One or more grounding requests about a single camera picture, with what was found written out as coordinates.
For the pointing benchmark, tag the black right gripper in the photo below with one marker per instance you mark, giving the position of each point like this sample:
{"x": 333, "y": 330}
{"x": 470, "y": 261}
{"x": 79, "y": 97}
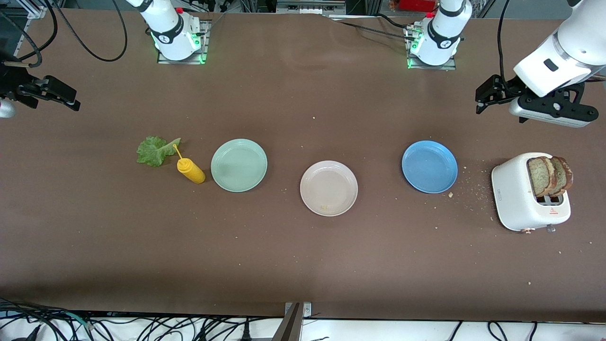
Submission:
{"x": 13, "y": 84}

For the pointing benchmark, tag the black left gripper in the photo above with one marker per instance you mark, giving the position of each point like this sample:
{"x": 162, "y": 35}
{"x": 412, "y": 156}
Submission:
{"x": 507, "y": 89}

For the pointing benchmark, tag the brown bread slice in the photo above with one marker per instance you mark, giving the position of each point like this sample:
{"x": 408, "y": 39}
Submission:
{"x": 566, "y": 174}
{"x": 539, "y": 177}

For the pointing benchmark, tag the green lettuce leaf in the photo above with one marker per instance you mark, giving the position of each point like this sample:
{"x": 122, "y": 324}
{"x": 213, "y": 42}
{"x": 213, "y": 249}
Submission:
{"x": 151, "y": 151}

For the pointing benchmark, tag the yellow squeeze bottle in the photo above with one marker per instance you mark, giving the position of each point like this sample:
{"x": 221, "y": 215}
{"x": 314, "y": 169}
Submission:
{"x": 191, "y": 173}

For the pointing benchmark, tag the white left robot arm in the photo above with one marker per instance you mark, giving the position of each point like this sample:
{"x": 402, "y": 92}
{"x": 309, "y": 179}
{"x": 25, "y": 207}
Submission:
{"x": 568, "y": 47}

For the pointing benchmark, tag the blue plate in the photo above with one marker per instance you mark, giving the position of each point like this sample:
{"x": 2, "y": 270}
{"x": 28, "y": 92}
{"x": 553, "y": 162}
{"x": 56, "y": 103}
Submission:
{"x": 428, "y": 166}

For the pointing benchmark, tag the beige plate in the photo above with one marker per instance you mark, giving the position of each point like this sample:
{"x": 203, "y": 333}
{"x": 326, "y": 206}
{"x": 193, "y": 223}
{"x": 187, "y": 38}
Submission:
{"x": 329, "y": 187}

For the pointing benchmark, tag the pale green plate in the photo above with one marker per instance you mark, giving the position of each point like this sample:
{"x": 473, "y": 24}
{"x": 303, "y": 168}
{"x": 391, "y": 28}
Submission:
{"x": 239, "y": 166}

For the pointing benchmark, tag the white toaster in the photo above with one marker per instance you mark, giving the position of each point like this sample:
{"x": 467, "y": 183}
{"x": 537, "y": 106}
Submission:
{"x": 513, "y": 189}

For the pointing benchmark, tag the red box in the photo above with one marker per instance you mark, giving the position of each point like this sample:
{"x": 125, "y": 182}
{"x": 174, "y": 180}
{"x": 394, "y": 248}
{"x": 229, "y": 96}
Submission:
{"x": 416, "y": 4}

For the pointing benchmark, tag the grey metal equipment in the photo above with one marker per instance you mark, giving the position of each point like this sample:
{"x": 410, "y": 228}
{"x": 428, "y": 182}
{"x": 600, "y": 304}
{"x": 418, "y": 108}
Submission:
{"x": 307, "y": 8}

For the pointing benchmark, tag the grey metal bar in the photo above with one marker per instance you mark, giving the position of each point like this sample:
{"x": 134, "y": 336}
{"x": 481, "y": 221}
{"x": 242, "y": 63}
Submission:
{"x": 289, "y": 329}

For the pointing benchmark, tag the aluminium table frame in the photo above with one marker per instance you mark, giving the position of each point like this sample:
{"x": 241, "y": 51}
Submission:
{"x": 38, "y": 12}

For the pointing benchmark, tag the small metal bracket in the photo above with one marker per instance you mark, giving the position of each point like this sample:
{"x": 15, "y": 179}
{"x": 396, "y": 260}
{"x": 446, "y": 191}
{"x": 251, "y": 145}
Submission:
{"x": 307, "y": 310}

